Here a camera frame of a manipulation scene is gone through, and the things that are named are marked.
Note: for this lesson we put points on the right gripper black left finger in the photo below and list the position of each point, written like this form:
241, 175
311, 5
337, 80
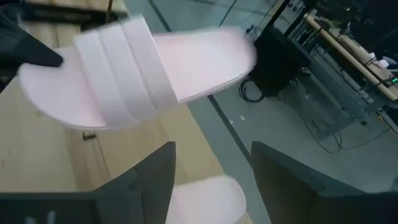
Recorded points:
146, 193

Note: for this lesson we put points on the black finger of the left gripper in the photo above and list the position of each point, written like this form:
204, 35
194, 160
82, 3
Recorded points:
25, 46

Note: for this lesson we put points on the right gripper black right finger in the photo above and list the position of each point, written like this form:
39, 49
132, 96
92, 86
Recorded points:
295, 199

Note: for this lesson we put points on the pink rubber slide sandal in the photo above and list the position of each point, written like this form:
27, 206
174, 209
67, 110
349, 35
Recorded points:
202, 62
208, 202

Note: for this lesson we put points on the black box on floor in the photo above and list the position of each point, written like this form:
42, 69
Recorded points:
273, 62

